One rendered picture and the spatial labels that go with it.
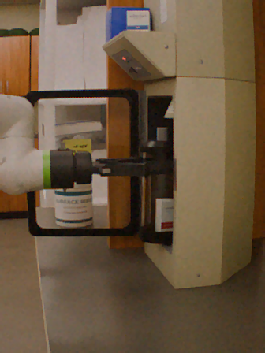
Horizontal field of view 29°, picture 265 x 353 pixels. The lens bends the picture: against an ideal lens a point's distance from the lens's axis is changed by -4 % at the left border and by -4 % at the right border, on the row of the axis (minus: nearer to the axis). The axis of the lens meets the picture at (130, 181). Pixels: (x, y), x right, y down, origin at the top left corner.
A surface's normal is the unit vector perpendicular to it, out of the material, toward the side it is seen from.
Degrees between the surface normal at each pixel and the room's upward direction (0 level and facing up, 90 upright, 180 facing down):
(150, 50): 90
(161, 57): 90
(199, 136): 90
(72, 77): 93
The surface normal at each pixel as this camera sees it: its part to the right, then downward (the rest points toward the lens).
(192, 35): 0.19, 0.15
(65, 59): -0.33, 0.32
